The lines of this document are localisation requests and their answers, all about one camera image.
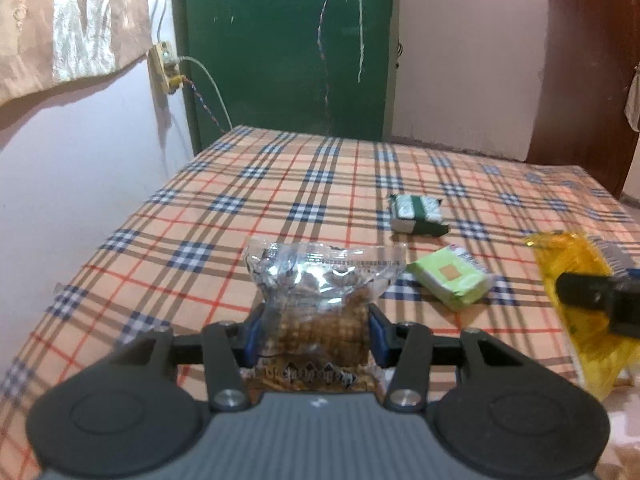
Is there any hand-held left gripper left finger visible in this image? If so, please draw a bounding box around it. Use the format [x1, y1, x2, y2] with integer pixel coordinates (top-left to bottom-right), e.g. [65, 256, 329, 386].
[117, 304, 267, 411]

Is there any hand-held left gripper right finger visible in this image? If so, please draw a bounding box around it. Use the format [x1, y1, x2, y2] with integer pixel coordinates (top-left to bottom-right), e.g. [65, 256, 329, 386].
[367, 304, 521, 411]

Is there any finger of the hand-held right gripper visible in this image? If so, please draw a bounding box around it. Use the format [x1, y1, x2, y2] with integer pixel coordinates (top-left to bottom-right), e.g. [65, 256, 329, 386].
[556, 272, 617, 312]

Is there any yellow snack packet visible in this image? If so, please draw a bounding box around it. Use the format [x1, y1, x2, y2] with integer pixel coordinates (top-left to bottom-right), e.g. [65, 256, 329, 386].
[524, 231, 640, 402]

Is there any clear packet of brown cookies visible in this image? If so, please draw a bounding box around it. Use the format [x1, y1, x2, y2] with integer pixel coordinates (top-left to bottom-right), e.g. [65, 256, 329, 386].
[242, 237, 408, 393]

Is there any light green snack packet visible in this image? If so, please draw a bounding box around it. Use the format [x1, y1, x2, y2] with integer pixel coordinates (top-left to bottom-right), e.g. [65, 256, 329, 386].
[406, 244, 495, 313]

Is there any plaid cloth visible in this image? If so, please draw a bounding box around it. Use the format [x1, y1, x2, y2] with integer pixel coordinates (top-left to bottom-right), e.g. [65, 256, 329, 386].
[0, 125, 640, 461]

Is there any dark green snack packet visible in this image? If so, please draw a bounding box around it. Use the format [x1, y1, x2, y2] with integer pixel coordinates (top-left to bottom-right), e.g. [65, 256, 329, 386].
[388, 192, 451, 237]

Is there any hanging beige cloth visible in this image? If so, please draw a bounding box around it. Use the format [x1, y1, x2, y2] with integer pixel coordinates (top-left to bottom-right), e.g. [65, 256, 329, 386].
[624, 62, 640, 134]

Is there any brown wooden door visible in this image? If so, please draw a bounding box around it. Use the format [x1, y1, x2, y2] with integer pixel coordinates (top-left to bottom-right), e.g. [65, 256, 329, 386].
[527, 0, 640, 201]

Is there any green metal door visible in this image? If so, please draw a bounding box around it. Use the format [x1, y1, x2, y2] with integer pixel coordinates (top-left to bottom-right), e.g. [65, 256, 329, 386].
[172, 0, 402, 157]

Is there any beige curtain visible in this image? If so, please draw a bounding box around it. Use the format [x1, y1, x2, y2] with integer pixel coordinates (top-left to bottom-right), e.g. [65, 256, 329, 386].
[0, 0, 153, 109]

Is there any red and blue twisted cable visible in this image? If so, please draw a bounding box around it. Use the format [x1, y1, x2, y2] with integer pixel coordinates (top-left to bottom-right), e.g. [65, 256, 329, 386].
[181, 77, 225, 135]

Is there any white plugged cable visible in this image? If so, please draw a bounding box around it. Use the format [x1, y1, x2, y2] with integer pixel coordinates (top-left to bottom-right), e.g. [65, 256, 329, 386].
[179, 56, 233, 130]

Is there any yellowed wall socket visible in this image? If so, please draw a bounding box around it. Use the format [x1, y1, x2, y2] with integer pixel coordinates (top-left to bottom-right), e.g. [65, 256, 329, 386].
[146, 41, 184, 96]

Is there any thin twisted wire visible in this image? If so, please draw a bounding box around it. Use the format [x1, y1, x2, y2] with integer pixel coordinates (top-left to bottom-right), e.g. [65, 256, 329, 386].
[315, 0, 347, 122]

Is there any white hanging cable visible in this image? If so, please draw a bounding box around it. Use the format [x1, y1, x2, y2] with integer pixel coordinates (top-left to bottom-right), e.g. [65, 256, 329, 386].
[157, 0, 187, 45]

